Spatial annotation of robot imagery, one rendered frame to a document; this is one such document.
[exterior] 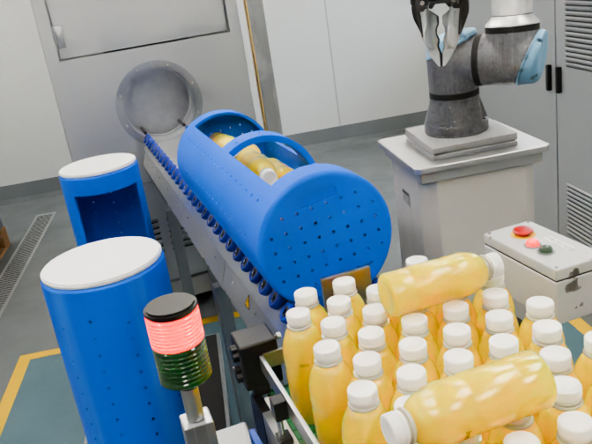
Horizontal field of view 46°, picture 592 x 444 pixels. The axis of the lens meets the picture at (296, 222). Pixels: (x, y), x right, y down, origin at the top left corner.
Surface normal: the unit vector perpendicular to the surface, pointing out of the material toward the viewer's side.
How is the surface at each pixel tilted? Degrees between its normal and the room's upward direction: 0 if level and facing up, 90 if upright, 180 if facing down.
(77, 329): 90
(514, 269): 90
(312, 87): 90
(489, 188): 90
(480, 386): 26
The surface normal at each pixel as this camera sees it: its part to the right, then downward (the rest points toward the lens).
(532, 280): -0.93, 0.24
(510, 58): -0.44, 0.28
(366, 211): 0.33, 0.28
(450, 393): 0.02, -0.71
